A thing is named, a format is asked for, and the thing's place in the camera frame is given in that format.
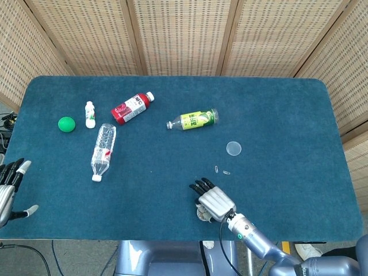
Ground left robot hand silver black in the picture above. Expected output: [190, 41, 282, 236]
[0, 156, 40, 228]

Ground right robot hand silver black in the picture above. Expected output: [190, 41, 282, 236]
[189, 177, 237, 224]

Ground small round container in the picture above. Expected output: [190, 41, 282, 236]
[196, 206, 215, 222]

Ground clear round plastic lid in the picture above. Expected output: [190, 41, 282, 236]
[225, 140, 243, 157]

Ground blue carpet table cloth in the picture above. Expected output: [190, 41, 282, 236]
[0, 75, 363, 242]

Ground blue-grey robot torso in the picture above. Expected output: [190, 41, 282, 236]
[114, 240, 239, 276]

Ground open bottle yellow-green label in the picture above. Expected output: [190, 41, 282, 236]
[166, 108, 220, 132]

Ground green ball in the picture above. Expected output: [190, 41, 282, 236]
[57, 116, 76, 133]

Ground white shoe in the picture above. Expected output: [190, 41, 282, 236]
[295, 243, 323, 259]

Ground clear water bottle white cap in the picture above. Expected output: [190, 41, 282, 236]
[90, 123, 117, 182]

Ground small white yogurt bottle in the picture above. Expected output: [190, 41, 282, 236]
[85, 101, 97, 129]

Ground red juice bottle white cap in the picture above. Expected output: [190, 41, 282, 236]
[110, 91, 155, 125]

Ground woven bamboo folding screen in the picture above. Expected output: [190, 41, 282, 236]
[0, 0, 368, 215]

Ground black cable on robot arm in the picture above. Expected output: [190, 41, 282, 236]
[218, 209, 244, 276]

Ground black floor cable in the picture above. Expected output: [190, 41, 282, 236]
[0, 243, 52, 276]

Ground blue floor cable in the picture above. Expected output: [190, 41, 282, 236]
[51, 240, 64, 276]

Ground black cable bundle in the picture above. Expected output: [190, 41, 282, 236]
[0, 113, 18, 153]

